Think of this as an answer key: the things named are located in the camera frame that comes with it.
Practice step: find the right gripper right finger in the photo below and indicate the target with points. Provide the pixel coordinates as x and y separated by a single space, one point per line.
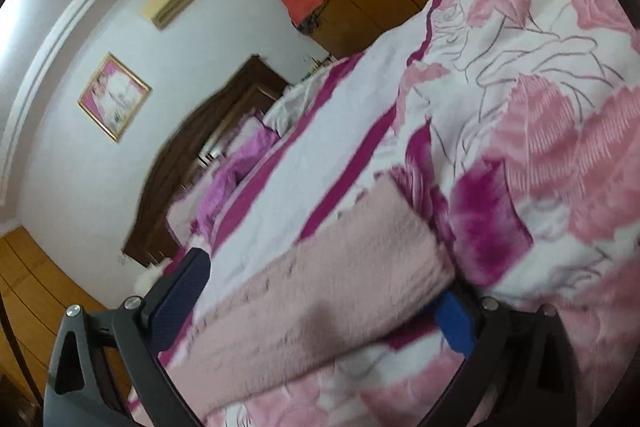
525 357

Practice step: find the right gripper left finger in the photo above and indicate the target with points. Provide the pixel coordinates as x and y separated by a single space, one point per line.
81 389

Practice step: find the pink knitted sweater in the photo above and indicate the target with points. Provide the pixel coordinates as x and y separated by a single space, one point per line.
351 283

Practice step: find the wooden wardrobe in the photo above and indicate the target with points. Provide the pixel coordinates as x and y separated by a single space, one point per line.
36 294

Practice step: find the white plush toy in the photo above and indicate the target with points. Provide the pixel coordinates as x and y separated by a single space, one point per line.
149 277

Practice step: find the floral and striped bed cover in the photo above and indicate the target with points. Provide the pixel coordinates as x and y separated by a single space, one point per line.
512 128

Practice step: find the framed pink picture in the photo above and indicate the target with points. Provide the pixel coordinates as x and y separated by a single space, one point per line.
113 96

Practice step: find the purple pillow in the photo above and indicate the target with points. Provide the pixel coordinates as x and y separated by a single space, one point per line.
196 208

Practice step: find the dark wooden headboard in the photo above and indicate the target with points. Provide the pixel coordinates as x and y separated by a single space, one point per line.
189 151

